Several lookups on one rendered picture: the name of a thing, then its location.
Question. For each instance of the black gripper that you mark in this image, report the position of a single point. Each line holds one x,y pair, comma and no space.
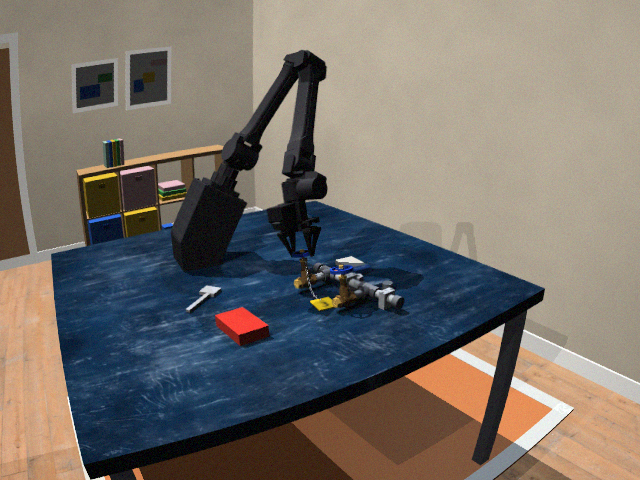
307,232

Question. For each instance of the yellow tag with metal chain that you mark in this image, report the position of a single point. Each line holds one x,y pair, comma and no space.
323,303

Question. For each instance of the red rectangular block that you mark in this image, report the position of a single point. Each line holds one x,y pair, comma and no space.
242,326

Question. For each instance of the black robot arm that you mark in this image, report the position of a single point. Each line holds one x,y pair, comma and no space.
312,185

